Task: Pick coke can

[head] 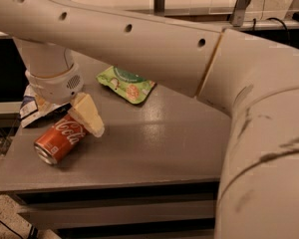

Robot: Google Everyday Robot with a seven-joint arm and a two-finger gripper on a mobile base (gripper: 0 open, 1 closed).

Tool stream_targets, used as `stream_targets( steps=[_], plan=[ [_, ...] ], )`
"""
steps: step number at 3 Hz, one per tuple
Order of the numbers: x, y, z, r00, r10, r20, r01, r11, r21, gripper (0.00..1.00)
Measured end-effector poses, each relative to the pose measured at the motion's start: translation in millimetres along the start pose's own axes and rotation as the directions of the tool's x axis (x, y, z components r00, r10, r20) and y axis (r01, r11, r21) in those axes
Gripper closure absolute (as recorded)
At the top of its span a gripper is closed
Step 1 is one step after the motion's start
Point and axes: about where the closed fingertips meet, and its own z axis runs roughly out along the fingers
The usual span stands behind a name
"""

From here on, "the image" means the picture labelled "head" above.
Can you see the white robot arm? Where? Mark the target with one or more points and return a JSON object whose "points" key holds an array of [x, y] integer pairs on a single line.
{"points": [[253, 80]]}

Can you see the blue white chip bag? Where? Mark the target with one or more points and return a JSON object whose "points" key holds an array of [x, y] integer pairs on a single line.
{"points": [[29, 113]]}

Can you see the red coca-cola can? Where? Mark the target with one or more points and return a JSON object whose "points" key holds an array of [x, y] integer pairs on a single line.
{"points": [[56, 142]]}

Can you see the black cable floor left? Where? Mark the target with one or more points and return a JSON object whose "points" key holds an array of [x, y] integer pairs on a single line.
{"points": [[33, 232]]}

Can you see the grey drawer cabinet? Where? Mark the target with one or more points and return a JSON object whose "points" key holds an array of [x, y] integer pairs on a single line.
{"points": [[156, 169]]}

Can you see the green snack pouch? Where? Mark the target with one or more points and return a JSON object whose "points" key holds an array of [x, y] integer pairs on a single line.
{"points": [[129, 86]]}

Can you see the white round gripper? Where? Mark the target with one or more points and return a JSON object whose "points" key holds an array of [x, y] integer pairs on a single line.
{"points": [[56, 88]]}

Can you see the metal glass railing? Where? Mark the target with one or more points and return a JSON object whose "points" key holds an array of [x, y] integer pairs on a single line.
{"points": [[222, 7]]}

